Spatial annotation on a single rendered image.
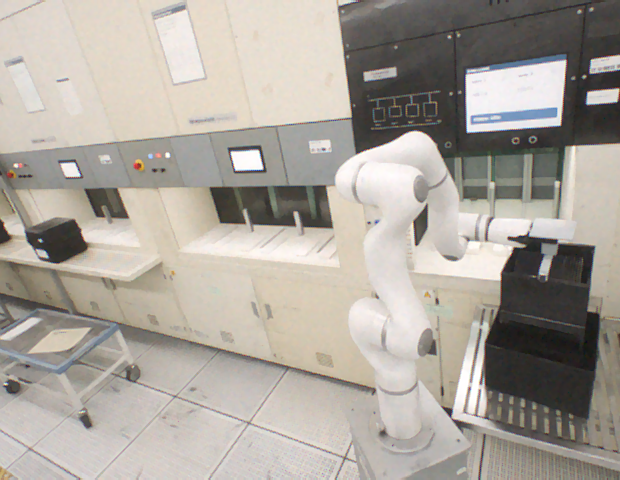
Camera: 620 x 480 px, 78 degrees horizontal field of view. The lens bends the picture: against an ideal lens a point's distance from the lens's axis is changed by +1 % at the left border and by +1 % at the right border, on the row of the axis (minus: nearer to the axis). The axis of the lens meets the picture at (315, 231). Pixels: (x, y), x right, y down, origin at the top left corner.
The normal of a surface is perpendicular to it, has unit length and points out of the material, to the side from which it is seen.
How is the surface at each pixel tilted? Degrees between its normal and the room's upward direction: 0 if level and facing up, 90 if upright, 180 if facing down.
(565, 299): 89
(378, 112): 90
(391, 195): 85
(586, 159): 90
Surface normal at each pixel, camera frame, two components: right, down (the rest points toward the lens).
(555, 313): -0.57, 0.41
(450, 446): -0.17, -0.90
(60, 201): 0.87, 0.04
